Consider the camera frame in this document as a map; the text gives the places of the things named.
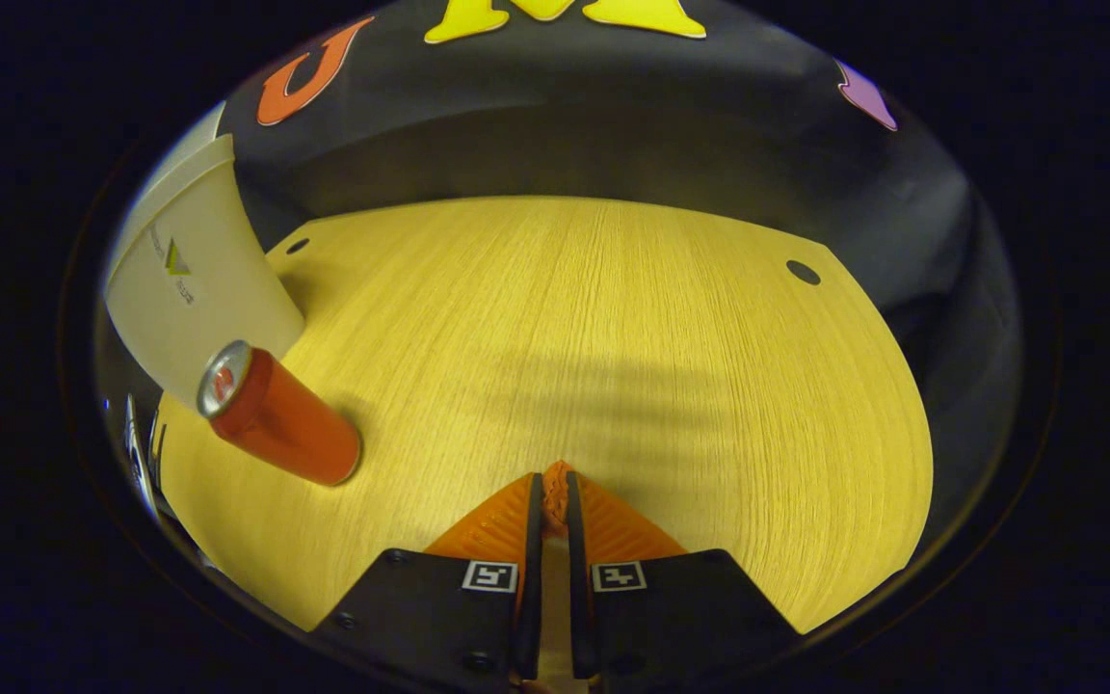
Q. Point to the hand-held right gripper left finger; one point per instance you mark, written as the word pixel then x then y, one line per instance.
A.
pixel 420 617

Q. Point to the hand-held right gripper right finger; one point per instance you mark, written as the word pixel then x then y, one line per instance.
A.
pixel 680 617

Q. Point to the red pop can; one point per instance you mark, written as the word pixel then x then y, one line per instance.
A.
pixel 285 424

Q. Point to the white desktop garbage bin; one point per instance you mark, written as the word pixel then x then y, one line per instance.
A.
pixel 198 289

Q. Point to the orange paper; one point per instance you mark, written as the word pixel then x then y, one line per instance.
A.
pixel 557 492

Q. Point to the round black desk hole cap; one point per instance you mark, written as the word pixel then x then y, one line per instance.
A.
pixel 297 246
pixel 803 272

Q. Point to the black backdrop cloth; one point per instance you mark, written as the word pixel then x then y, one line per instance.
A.
pixel 613 125

